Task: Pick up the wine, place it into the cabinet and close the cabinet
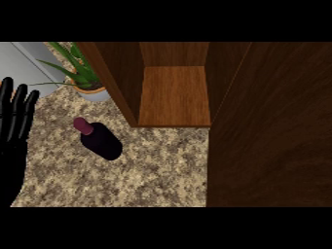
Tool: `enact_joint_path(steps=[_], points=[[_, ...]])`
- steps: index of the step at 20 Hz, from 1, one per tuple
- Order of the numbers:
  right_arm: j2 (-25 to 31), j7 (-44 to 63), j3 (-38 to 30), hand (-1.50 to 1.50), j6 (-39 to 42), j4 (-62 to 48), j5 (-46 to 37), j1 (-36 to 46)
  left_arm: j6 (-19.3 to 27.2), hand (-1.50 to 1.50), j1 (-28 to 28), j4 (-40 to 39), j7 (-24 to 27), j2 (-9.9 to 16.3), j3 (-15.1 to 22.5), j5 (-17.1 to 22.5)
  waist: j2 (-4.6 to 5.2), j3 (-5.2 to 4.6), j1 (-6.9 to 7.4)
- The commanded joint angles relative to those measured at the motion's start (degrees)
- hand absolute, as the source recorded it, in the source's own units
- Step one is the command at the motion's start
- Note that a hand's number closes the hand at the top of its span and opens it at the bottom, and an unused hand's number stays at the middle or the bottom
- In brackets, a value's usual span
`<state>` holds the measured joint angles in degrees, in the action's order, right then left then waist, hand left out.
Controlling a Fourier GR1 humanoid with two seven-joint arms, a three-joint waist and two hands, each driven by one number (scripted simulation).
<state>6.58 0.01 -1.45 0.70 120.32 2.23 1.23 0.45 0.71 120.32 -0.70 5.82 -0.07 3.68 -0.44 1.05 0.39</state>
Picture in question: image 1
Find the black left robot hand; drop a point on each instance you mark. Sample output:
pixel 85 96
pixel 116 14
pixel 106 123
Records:
pixel 4 136

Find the dark wooden cabinet door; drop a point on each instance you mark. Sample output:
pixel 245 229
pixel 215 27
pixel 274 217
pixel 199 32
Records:
pixel 279 129

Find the wooden cabinet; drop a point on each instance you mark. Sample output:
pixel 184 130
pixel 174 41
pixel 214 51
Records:
pixel 174 97

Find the green potted plant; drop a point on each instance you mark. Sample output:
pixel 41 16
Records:
pixel 84 76

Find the dark wine bottle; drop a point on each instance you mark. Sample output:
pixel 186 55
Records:
pixel 101 141

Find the grey appliance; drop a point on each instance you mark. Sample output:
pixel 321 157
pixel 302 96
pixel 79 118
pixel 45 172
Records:
pixel 16 61

